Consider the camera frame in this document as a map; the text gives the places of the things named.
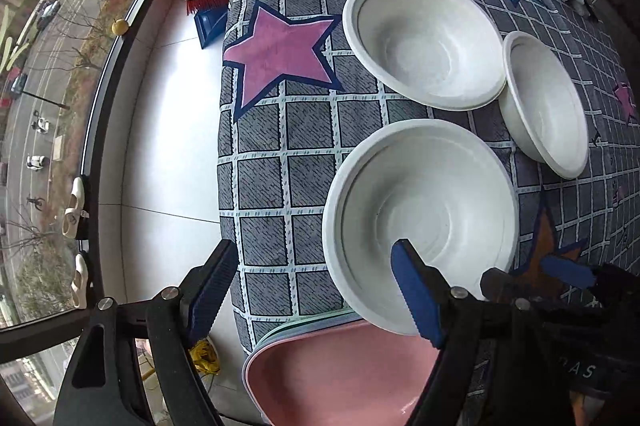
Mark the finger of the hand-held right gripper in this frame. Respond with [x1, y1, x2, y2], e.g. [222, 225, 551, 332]
[480, 268, 601, 322]
[540, 254, 640, 307]

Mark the pink plastic basin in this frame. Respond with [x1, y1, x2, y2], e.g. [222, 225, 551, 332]
[244, 318, 443, 426]

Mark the large white bowl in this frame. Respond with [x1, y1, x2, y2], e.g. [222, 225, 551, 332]
[342, 0, 508, 111]
[322, 118, 521, 337]

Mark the grey checked star tablecloth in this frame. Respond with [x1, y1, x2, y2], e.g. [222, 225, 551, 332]
[217, 0, 640, 426]

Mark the white window handle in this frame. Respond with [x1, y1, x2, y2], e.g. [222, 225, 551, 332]
[70, 254, 91, 308]
[62, 177, 89, 238]

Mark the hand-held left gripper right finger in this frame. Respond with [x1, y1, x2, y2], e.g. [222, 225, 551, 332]
[391, 238, 571, 426]

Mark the blue dustpan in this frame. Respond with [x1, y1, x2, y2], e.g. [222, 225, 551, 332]
[194, 3, 230, 51]

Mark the small white bowl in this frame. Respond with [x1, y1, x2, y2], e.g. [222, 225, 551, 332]
[498, 31, 590, 180]

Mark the light green plate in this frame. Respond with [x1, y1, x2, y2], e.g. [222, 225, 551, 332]
[255, 308, 363, 349]

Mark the black window frame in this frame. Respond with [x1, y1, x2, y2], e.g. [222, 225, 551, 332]
[0, 0, 168, 332]

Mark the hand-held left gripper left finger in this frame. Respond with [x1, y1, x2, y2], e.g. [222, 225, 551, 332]
[52, 238, 238, 426]

